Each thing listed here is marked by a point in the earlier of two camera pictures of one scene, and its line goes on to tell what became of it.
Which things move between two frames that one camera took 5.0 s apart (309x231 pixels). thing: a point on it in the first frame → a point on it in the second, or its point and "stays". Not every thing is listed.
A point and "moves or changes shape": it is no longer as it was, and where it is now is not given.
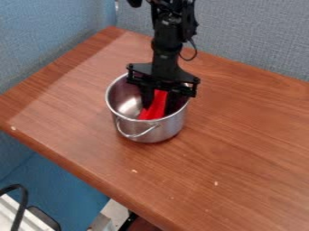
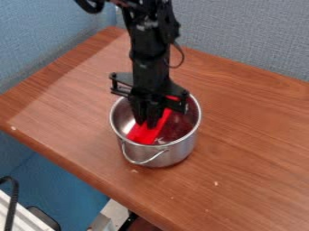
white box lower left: [8, 211] stays
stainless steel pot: [124, 103] moves or changes shape
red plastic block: [155, 110] moves or changes shape
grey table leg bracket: [111, 218] stays
